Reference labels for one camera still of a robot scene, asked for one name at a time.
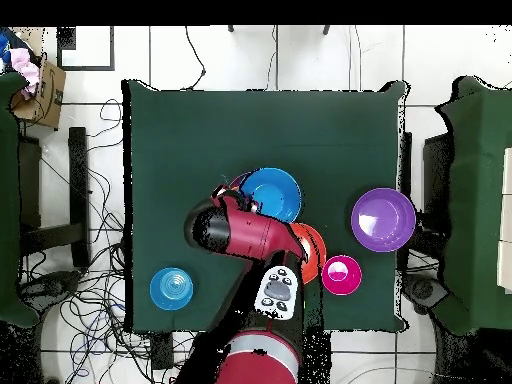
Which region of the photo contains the blue large bowl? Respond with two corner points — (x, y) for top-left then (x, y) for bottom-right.
(238, 166), (304, 224)

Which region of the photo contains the orange large bowl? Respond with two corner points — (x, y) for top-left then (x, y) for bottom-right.
(289, 221), (328, 286)

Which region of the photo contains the dark green tablecloth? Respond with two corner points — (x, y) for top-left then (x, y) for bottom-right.
(121, 78), (410, 334)

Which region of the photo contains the blue small bowl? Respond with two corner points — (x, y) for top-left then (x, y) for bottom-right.
(148, 266), (195, 312)

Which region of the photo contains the pink-red small bowl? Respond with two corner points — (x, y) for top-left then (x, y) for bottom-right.
(321, 254), (363, 297)

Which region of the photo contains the black metal stand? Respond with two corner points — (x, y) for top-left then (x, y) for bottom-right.
(17, 126), (92, 270)

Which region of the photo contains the black power strip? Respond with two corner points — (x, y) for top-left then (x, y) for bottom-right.
(150, 331), (175, 371)

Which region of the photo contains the black chair base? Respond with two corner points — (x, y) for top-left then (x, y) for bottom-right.
(401, 273), (451, 315)
(17, 269), (83, 317)

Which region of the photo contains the black cabinet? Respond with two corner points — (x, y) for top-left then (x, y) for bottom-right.
(421, 133), (455, 235)

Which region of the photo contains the cardboard box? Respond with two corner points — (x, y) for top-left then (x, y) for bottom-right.
(9, 27), (68, 130)

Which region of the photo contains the green cloth covered table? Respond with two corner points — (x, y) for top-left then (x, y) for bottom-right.
(433, 75), (512, 337)
(0, 71), (41, 329)

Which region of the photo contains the pink cloth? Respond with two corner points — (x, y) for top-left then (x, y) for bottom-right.
(8, 47), (41, 101)

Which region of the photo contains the blue item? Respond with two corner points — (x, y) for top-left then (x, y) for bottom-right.
(0, 31), (17, 73)

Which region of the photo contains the tangle of black cables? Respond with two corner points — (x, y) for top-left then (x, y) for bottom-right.
(17, 97), (193, 384)

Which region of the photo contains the black cable with connector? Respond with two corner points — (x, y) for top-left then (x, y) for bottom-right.
(184, 25), (208, 91)

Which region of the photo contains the black square frame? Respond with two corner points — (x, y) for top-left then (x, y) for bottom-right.
(55, 25), (116, 72)

